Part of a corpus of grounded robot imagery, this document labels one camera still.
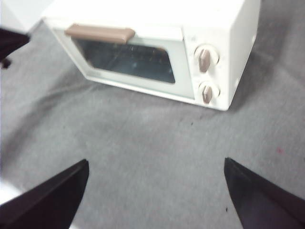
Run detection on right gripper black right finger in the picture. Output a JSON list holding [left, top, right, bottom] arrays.
[[224, 157, 305, 229]]

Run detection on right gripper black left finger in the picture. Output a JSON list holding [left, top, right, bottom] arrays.
[[0, 158, 89, 229]]

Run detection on cream oven knob taupe grip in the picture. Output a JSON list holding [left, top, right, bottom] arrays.
[[194, 43, 220, 73], [198, 81, 221, 104]]

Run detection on glass oven door taupe handle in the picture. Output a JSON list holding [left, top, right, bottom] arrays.
[[49, 23, 196, 101]]

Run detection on cream Toshiba toaster oven body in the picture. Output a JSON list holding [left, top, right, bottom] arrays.
[[41, 0, 262, 112]]

